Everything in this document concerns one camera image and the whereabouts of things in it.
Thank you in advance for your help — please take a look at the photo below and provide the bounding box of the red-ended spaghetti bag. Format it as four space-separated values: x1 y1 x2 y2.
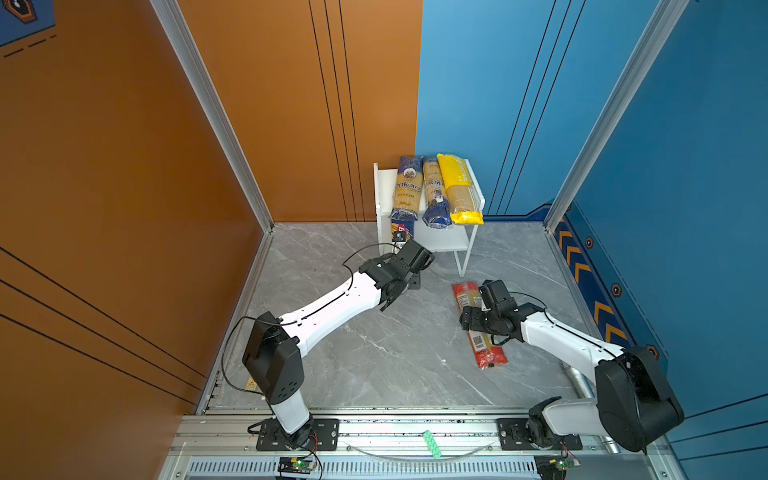
452 282 508 369

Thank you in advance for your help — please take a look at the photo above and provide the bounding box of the blue Barilla spaghetti box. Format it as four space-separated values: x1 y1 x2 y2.
391 218 415 244

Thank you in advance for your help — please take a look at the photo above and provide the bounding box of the Ankara spaghetti bag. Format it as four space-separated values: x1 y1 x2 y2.
422 158 452 229
390 156 424 222

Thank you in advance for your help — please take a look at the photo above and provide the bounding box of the yellow Pastatime spaghetti bag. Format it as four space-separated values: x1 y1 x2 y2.
437 154 484 225

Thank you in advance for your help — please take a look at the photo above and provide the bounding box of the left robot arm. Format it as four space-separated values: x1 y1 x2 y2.
242 240 434 449

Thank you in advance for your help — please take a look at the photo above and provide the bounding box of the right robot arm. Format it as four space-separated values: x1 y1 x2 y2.
459 280 685 452

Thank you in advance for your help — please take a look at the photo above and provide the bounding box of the white two-tier shelf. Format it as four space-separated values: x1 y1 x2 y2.
373 163 478 277

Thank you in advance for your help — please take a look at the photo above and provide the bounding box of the silver metal cylinder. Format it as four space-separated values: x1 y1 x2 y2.
563 364 621 455

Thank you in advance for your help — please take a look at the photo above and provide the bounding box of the green ridged plastic piece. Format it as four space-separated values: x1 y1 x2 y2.
422 430 442 459

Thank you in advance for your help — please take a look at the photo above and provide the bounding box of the right green circuit board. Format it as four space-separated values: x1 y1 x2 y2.
534 457 581 480

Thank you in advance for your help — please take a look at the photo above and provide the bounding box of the green circuit board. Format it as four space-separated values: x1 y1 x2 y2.
534 457 581 480
277 457 317 478

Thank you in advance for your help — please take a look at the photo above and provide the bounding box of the left green circuit board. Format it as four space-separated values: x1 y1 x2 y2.
277 457 317 478

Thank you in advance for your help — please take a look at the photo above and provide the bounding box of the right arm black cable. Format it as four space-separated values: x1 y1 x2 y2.
488 291 625 361

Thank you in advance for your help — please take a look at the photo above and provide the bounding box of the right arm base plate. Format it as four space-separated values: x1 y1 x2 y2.
496 417 583 451

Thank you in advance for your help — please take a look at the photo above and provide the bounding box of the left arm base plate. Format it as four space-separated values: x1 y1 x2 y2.
256 418 340 453

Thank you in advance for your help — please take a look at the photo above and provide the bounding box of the aluminium front rail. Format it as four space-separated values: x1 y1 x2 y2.
159 408 686 479

